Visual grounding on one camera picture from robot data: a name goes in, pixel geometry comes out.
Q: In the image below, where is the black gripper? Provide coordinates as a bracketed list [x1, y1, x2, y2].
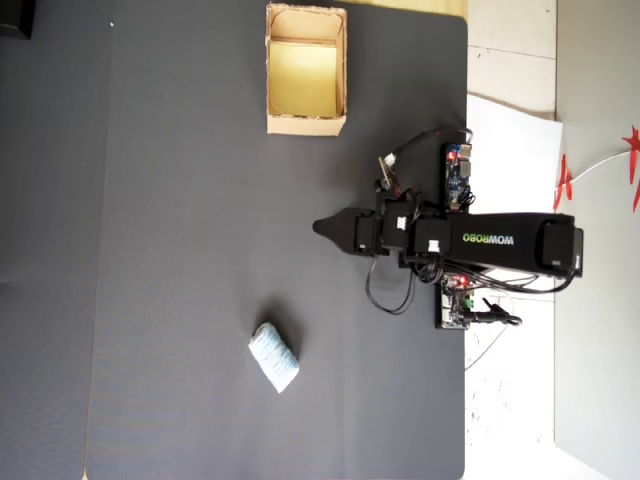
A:
[312, 193, 393, 257]

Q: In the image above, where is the block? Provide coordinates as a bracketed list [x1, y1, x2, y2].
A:
[247, 322, 301, 395]

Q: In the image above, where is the open cardboard box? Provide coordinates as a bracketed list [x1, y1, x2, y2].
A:
[264, 2, 349, 137]

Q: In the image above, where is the black box-shaped object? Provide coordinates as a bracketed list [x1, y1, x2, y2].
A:
[0, 0, 35, 40]

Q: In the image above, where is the blue circuit board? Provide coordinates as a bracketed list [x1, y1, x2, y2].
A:
[443, 142, 475, 214]

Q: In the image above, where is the motor driver circuit board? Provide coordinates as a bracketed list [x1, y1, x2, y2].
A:
[433, 273, 476, 331]

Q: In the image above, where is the dark grey ribbed rubber mat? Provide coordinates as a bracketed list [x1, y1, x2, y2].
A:
[85, 0, 470, 480]
[0, 0, 114, 480]

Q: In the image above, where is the black power plug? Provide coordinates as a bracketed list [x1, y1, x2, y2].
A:
[464, 297, 524, 329]

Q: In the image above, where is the white paper sheet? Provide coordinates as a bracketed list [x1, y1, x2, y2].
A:
[465, 92, 565, 304]

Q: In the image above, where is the red paper star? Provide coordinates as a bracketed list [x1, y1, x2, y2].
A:
[621, 124, 640, 214]
[552, 153, 575, 214]

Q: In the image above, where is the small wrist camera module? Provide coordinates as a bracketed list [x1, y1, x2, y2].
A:
[377, 153, 401, 194]

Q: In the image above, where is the black looped servo cable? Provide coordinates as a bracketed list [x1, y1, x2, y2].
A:
[364, 257, 419, 317]

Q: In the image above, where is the black camera cable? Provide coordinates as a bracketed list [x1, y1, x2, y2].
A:
[384, 127, 474, 165]

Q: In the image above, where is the black cable bundle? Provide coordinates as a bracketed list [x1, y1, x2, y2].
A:
[467, 268, 576, 295]

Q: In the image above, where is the white cable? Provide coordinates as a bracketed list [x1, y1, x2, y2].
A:
[568, 149, 632, 184]

